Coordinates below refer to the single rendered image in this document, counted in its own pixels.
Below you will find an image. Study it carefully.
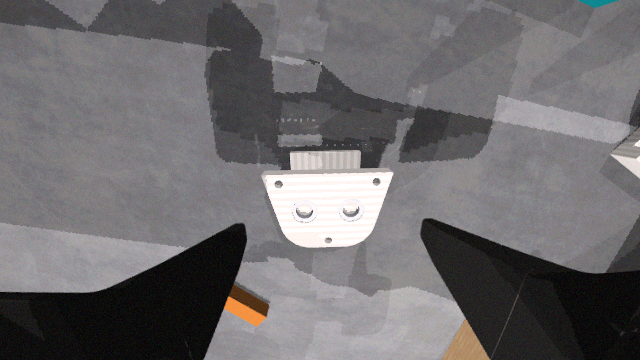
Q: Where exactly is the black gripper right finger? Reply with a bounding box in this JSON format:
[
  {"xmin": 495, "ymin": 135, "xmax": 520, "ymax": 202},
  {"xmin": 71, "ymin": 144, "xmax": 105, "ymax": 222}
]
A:
[{"xmin": 420, "ymin": 218, "xmax": 640, "ymax": 360}]

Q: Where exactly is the cyan rectangular block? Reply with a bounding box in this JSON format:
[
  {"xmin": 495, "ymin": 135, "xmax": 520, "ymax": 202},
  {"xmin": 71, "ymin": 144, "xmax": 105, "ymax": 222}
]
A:
[{"xmin": 579, "ymin": 0, "xmax": 618, "ymax": 8}]

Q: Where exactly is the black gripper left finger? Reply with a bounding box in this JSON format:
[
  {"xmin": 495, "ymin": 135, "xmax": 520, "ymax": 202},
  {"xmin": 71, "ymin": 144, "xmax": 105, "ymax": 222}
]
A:
[{"xmin": 0, "ymin": 224, "xmax": 247, "ymax": 360}]

